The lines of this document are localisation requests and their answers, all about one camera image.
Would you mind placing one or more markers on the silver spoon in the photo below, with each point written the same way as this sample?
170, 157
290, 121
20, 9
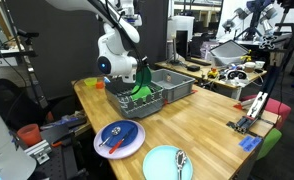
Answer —
116, 130

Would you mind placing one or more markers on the black camera stand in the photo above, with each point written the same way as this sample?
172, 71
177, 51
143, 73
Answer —
265, 86

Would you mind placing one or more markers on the black keyboard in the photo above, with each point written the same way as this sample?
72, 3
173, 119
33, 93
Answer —
198, 61

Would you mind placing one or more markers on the black optical breadboard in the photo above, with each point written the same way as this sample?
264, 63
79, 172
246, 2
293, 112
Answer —
63, 160

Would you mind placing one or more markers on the blue and silver machine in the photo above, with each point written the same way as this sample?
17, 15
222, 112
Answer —
253, 13

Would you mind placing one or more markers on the lavender plate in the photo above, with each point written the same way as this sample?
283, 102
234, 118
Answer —
133, 148

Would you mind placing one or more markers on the orange cup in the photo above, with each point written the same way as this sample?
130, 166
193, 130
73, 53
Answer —
28, 135

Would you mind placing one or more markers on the aluminium bracket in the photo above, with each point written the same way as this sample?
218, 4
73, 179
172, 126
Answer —
38, 151

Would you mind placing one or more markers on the white VR headset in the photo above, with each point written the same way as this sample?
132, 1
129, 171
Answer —
237, 75

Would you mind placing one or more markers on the orange cube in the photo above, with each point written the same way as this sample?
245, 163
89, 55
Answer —
100, 85

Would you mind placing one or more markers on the grey tilted storage bin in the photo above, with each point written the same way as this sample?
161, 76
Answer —
228, 50

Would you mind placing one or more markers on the yellow green bowl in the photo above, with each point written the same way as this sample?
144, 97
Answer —
90, 82

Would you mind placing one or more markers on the black power adapter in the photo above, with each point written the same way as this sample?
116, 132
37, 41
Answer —
193, 68

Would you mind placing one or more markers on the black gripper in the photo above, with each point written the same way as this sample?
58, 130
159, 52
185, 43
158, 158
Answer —
142, 64

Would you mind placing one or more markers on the black tripod with camera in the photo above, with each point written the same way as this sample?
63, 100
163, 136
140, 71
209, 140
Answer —
28, 33

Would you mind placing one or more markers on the grey plastic bin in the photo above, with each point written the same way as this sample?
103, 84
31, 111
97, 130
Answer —
182, 90

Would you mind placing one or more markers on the metal spoon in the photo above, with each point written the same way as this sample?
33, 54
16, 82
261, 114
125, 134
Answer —
180, 158

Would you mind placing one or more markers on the light blue plate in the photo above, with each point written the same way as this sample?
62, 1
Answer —
160, 163

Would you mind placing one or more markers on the red chair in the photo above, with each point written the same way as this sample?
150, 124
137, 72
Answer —
277, 108

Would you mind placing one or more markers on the wooden side desk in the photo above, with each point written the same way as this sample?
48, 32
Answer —
168, 65

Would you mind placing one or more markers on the yellow duck toy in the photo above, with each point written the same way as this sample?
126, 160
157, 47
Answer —
213, 73

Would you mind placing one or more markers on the green chair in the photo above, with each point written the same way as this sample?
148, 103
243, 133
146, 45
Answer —
270, 140

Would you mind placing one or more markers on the grey dish rack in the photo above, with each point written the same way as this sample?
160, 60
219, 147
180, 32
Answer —
143, 110

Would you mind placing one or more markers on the dark green plate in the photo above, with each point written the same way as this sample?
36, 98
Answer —
143, 78

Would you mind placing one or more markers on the dark blue plate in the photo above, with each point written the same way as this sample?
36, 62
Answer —
127, 128

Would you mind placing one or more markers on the white cup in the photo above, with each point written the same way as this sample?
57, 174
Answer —
259, 65

